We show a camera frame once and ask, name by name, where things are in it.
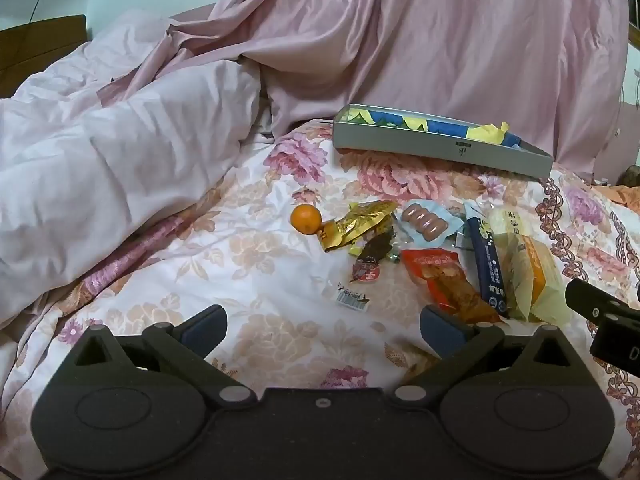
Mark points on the brown fuzzy object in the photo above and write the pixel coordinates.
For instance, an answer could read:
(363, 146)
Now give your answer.
(631, 175)

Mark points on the pink satin blanket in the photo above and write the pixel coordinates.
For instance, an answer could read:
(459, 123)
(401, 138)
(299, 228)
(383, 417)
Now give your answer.
(425, 35)

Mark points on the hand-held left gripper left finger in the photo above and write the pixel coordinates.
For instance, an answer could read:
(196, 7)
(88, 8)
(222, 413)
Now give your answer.
(205, 332)

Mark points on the grey cardboard box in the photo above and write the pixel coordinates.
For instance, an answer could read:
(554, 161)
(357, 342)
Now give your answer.
(440, 147)

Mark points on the small orange mandarin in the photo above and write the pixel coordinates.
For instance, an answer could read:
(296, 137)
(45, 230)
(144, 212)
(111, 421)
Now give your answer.
(305, 219)

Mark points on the orange cloth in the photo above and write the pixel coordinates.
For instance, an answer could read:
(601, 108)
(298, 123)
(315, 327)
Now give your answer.
(617, 194)

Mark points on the pale blue sausage pack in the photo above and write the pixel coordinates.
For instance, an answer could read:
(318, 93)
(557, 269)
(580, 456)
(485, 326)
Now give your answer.
(425, 220)

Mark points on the gold foil snack packet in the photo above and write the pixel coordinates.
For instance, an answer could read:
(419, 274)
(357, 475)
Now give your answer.
(357, 222)

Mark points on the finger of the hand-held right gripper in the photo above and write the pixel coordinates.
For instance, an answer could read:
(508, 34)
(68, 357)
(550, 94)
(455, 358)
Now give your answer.
(590, 300)

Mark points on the pale yellow cake packet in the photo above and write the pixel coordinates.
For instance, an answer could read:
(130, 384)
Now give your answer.
(537, 277)

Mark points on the floral bedspread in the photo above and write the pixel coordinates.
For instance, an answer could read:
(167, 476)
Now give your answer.
(280, 290)

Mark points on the small clear barcode wrapper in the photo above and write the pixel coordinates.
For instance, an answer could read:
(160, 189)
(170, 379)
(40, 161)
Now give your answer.
(352, 299)

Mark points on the navy snack stick packet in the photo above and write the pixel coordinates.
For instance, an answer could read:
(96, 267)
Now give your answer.
(487, 265)

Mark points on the pale cracker packet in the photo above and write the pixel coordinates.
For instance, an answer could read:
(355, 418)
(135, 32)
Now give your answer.
(507, 221)

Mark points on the wooden headboard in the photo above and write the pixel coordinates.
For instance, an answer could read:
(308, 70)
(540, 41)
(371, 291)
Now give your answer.
(45, 45)

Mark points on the red snack packet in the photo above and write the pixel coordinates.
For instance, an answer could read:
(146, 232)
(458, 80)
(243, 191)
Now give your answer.
(445, 280)

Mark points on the dark brown snack packet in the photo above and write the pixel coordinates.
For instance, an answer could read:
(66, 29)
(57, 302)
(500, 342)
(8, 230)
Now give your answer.
(372, 255)

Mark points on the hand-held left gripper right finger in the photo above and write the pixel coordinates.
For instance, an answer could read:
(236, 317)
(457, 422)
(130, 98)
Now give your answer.
(442, 332)

